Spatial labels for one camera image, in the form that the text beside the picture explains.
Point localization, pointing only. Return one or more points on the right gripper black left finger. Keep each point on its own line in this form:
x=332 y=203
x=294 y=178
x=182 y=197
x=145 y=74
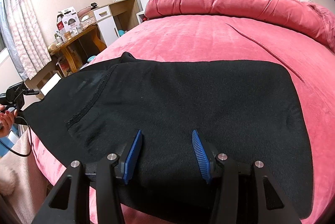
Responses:
x=68 y=201

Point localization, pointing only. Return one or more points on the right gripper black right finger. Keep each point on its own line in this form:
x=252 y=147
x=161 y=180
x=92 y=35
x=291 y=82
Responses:
x=243 y=193

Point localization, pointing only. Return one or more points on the black pants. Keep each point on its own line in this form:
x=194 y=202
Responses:
x=248 y=110

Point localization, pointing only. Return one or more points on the person's left hand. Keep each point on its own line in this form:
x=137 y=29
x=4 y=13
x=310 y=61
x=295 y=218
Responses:
x=7 y=121

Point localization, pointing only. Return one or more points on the white patterned curtain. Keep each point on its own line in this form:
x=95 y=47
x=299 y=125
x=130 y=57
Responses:
x=23 y=38

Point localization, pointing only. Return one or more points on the wooden desk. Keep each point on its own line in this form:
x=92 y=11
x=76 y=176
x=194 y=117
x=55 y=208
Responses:
x=70 y=56

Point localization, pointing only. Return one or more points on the white product box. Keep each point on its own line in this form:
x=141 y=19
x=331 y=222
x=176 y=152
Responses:
x=66 y=20

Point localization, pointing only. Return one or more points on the white cabinet with drawer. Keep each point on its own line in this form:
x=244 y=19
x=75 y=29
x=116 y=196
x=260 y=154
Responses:
x=106 y=25

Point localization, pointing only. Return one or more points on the pink bed blanket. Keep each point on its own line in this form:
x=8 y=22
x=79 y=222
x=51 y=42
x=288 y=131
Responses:
x=208 y=38

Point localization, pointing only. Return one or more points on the white bedside table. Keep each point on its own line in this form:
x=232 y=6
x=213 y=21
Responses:
x=140 y=16

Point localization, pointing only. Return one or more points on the red folded duvet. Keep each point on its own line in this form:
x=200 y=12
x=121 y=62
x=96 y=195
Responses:
x=291 y=14

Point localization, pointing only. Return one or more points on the red ruffled pillow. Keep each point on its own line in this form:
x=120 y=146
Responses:
x=326 y=25

